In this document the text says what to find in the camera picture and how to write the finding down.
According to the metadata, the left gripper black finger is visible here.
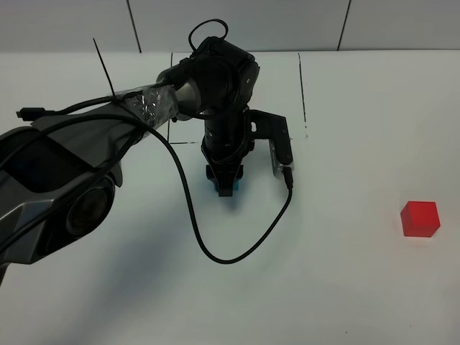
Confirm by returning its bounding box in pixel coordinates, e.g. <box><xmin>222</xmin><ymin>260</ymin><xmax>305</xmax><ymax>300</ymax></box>
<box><xmin>216</xmin><ymin>171</ymin><xmax>236</xmax><ymax>197</ymax></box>

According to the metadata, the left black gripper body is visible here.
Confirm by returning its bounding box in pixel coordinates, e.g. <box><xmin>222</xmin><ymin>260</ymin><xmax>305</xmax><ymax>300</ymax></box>
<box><xmin>202</xmin><ymin>106</ymin><xmax>254</xmax><ymax>180</ymax></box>

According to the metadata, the blue block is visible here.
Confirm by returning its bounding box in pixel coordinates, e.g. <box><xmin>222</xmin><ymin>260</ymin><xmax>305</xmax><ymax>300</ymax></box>
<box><xmin>212</xmin><ymin>180</ymin><xmax>239</xmax><ymax>196</ymax></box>

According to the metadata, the red block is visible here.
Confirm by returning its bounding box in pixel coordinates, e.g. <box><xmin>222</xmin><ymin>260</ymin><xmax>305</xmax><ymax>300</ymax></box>
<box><xmin>400</xmin><ymin>201</ymin><xmax>441</xmax><ymax>237</ymax></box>

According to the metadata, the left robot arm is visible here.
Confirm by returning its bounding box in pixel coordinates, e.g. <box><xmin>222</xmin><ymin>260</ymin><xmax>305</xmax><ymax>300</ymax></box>
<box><xmin>1</xmin><ymin>37</ymin><xmax>259</xmax><ymax>271</ymax></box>

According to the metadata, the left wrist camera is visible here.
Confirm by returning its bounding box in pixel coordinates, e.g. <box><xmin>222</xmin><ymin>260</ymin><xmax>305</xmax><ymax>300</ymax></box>
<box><xmin>249</xmin><ymin>110</ymin><xmax>294</xmax><ymax>180</ymax></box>

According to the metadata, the left black cable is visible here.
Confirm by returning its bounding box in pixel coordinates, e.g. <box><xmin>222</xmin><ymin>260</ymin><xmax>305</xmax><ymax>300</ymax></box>
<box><xmin>0</xmin><ymin>103</ymin><xmax>295</xmax><ymax>265</ymax></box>

